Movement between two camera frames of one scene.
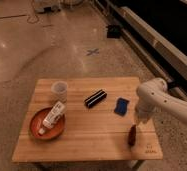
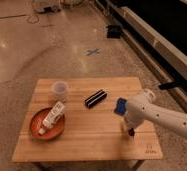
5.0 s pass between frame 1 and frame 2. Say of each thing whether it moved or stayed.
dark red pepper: moved
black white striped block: stayed
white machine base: stayed
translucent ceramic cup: stayed
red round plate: stayed
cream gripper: moved
